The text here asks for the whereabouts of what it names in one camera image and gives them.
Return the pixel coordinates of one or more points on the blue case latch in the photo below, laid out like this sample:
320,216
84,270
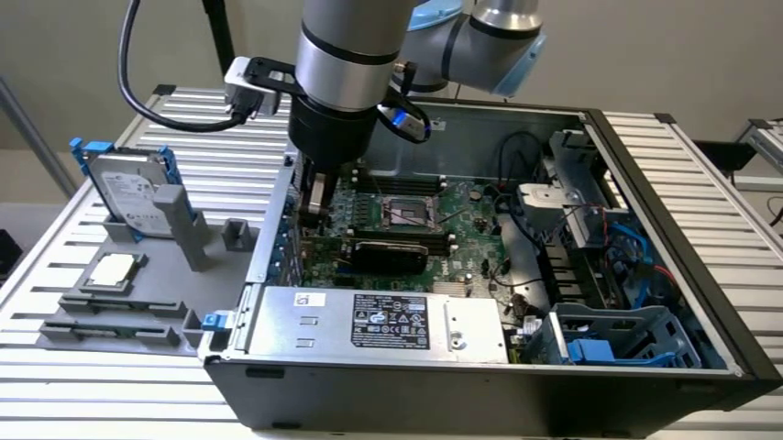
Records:
216,321

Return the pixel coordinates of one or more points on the coin cell battery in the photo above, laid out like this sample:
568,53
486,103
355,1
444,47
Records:
476,193

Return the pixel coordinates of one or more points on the green motherboard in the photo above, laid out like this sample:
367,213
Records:
471,247

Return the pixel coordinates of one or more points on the silver CPU chip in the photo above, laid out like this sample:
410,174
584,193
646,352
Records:
114,271

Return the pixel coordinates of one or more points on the metal slat side table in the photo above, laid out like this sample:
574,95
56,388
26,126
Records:
762,146

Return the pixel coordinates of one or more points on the small silver heat sink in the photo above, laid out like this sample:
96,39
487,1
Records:
451,288

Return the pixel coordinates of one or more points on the hard disk with blue carrier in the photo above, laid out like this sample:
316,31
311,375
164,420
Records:
128,192

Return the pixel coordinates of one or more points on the black RAM slots bank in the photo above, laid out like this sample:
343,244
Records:
403,183
438,240

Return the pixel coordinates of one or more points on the grey blue disk bay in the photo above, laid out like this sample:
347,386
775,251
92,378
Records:
618,339

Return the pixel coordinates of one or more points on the grey parts rack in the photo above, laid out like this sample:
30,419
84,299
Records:
159,293

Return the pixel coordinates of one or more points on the black open PC case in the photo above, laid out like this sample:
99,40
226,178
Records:
476,394

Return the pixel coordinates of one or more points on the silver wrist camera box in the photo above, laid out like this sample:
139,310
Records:
244,87

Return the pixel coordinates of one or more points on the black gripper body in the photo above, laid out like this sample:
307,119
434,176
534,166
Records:
330,133

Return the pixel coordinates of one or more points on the grey metal frame post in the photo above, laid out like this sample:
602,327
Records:
31,133

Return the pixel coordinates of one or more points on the black graphics card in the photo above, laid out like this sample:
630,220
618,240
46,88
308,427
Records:
388,256

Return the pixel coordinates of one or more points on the CPU socket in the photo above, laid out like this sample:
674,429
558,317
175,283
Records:
410,212

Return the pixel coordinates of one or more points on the metal drive cage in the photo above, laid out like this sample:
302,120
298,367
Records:
575,192

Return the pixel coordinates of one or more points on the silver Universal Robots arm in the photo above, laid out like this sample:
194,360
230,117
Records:
348,50

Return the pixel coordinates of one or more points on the silver power supply unit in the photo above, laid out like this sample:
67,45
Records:
374,325

